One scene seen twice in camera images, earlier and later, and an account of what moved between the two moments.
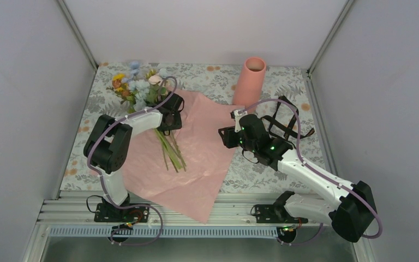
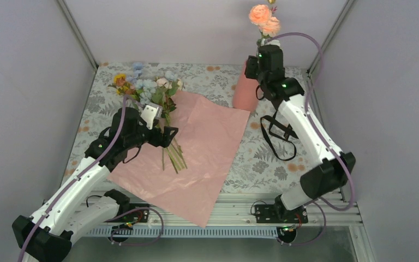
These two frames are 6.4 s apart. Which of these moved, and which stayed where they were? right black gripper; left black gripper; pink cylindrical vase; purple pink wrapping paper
Moved: right black gripper; left black gripper
Stayed: pink cylindrical vase; purple pink wrapping paper
